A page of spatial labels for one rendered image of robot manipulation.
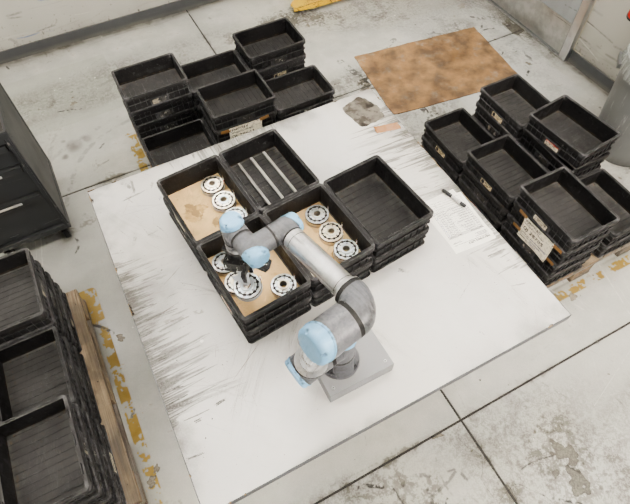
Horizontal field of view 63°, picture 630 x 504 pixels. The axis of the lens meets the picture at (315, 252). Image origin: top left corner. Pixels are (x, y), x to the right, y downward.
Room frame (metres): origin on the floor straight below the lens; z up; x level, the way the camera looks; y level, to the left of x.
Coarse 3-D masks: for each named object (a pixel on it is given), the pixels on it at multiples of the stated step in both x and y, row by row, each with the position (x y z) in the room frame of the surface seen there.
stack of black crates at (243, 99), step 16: (224, 80) 2.59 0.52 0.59; (240, 80) 2.64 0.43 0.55; (256, 80) 2.67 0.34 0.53; (208, 96) 2.54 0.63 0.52; (224, 96) 2.57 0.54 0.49; (240, 96) 2.57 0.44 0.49; (256, 96) 2.56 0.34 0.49; (272, 96) 2.43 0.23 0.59; (208, 112) 2.31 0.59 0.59; (224, 112) 2.43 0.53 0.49; (240, 112) 2.33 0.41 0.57; (256, 112) 2.38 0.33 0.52; (272, 112) 2.42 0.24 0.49; (208, 128) 2.42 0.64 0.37; (224, 128) 2.29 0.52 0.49
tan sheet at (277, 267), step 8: (272, 256) 1.16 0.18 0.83; (272, 264) 1.12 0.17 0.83; (280, 264) 1.12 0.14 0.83; (256, 272) 1.09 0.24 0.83; (264, 272) 1.08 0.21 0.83; (272, 272) 1.08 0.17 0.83; (280, 272) 1.08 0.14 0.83; (288, 272) 1.08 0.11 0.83; (224, 280) 1.05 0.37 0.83; (264, 280) 1.05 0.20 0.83; (264, 288) 1.01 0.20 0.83; (232, 296) 0.98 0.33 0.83; (264, 296) 0.97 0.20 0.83; (272, 296) 0.97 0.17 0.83; (240, 304) 0.94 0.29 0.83; (248, 304) 0.94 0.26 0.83; (256, 304) 0.94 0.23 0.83; (264, 304) 0.94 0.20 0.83; (248, 312) 0.91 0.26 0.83
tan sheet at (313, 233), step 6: (318, 204) 1.43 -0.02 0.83; (300, 216) 1.36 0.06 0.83; (330, 216) 1.36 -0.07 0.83; (336, 222) 1.33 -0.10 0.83; (306, 228) 1.30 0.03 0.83; (312, 228) 1.30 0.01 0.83; (318, 228) 1.30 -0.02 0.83; (312, 234) 1.27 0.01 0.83; (318, 234) 1.27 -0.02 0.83; (318, 240) 1.24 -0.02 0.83; (324, 246) 1.20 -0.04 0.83; (330, 246) 1.20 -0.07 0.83; (330, 252) 1.17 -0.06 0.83
